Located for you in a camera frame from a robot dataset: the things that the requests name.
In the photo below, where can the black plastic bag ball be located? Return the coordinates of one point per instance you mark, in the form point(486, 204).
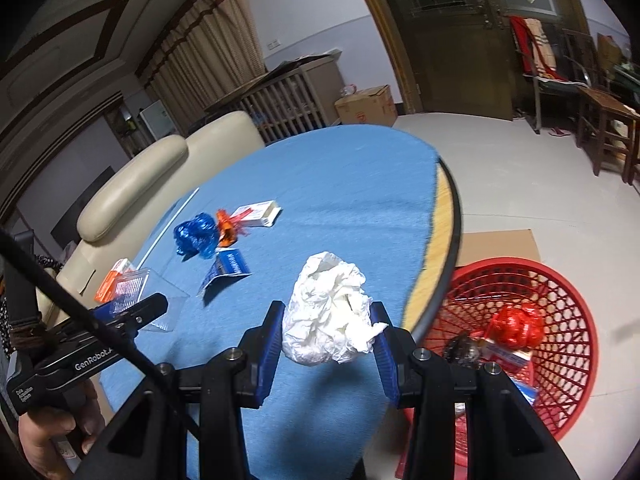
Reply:
point(462, 350)

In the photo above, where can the pink slipper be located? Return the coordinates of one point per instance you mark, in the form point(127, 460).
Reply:
point(559, 132)

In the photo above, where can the thin white stick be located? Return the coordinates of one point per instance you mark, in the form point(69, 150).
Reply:
point(170, 220)

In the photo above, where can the beige curtain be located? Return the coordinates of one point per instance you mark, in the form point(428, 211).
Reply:
point(210, 50)

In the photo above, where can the orange white medicine box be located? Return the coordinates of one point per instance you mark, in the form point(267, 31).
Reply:
point(107, 285)

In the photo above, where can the red plastic bag ball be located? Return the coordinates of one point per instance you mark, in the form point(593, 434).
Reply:
point(515, 327)

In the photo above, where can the flat cardboard sheet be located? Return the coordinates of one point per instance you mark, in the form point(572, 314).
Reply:
point(500, 245)

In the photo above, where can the red striped cloth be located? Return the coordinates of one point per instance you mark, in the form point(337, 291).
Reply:
point(532, 47)

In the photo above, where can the white tissue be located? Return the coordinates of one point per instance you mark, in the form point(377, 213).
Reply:
point(325, 305)

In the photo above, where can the dark wooden chair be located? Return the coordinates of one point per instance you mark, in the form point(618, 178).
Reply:
point(600, 102)

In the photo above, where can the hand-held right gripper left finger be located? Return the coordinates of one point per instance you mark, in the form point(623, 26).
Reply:
point(270, 345)

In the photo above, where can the wooden crib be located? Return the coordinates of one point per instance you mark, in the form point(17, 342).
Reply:
point(300, 100)

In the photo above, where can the red plastic basket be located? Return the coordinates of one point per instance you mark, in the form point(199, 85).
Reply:
point(565, 310)

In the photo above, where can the person's left hand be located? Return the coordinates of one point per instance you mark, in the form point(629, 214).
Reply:
point(37, 440)

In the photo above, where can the beige leather sofa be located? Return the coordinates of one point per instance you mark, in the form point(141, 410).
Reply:
point(150, 170)

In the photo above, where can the white appliance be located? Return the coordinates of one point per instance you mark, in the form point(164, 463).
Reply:
point(156, 121)

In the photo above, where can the orange plastic wrapper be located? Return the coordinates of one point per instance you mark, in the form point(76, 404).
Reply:
point(226, 227)

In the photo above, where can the small cardboard box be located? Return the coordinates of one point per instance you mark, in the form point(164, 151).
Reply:
point(607, 50)

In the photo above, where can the round wooden table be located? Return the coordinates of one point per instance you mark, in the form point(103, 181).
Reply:
point(437, 240)

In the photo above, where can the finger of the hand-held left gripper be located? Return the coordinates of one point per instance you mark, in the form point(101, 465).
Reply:
point(145, 310)

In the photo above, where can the dark blue medicine box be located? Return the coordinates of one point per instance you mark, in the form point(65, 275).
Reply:
point(227, 265)

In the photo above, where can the clear plastic bag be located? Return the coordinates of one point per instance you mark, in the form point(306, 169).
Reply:
point(135, 285)

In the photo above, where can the blue plastic bag ball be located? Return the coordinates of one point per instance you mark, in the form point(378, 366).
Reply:
point(197, 235)

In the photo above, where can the metal chair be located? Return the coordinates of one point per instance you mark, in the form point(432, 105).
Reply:
point(550, 85)

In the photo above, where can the large cardboard box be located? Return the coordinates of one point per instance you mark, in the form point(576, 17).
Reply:
point(365, 105)

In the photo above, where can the wooden double door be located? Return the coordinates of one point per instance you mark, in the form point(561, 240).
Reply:
point(450, 60)

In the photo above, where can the black television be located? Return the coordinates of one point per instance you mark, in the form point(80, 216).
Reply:
point(82, 210)

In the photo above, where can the blue tablecloth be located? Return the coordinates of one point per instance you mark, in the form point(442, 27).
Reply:
point(325, 185)

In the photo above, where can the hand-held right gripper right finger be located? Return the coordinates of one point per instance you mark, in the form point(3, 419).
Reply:
point(387, 360)

